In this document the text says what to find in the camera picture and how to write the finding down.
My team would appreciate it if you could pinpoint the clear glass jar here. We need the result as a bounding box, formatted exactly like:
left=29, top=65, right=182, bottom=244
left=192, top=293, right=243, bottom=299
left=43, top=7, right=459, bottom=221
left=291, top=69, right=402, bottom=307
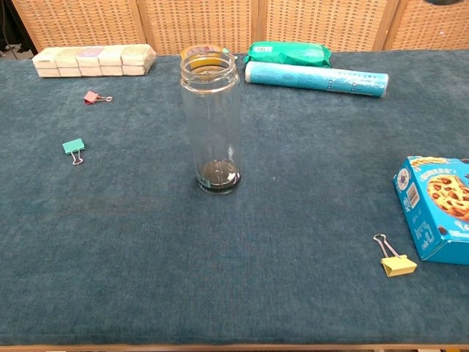
left=179, top=51, right=243, bottom=196

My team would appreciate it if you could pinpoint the blue table carpet mat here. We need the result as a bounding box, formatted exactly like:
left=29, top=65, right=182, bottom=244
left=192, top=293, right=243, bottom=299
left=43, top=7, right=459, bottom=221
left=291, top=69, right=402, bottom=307
left=0, top=49, right=469, bottom=348

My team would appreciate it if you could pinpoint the blue cling film roll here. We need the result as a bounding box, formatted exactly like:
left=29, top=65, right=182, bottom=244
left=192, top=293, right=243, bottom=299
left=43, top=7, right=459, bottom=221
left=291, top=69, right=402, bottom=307
left=244, top=61, right=390, bottom=99

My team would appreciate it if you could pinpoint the yellow packing tape roll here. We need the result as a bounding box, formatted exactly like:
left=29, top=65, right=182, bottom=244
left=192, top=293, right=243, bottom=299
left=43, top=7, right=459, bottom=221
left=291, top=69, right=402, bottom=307
left=181, top=44, right=226, bottom=70

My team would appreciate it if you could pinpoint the green wet wipes pack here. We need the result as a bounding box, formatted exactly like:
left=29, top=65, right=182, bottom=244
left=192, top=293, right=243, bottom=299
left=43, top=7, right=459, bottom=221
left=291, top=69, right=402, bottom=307
left=243, top=40, right=333, bottom=69

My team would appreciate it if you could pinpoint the woven rattan folding screen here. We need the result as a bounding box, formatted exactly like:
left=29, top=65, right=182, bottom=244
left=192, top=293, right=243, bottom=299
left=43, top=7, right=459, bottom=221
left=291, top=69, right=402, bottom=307
left=10, top=0, right=469, bottom=56

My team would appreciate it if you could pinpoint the pink binder clip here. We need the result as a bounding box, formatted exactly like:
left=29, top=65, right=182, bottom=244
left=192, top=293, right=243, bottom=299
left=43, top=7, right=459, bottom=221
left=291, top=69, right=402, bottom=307
left=83, top=90, right=114, bottom=106

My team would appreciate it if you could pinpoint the green binder clip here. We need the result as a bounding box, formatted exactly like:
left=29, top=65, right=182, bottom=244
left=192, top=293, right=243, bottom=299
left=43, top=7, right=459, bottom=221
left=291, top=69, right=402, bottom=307
left=62, top=138, right=86, bottom=166

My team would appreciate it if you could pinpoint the wrapped tissue pack bundle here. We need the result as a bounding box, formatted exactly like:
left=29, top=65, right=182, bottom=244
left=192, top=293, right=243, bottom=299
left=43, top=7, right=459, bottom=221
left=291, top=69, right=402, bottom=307
left=32, top=43, right=157, bottom=78

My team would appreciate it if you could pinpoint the yellow binder clip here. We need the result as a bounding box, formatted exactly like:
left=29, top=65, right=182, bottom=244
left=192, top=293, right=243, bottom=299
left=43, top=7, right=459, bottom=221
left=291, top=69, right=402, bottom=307
left=372, top=233, right=418, bottom=278

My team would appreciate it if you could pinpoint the blue cookie box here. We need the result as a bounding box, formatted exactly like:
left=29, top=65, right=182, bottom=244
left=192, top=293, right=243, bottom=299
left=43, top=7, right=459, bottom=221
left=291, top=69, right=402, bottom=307
left=392, top=155, right=469, bottom=266

